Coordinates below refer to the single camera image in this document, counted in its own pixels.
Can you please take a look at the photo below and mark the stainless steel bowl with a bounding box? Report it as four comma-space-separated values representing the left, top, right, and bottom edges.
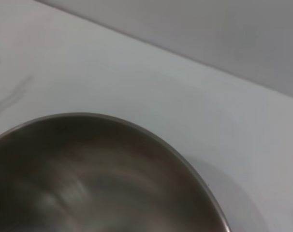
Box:
0, 112, 231, 232

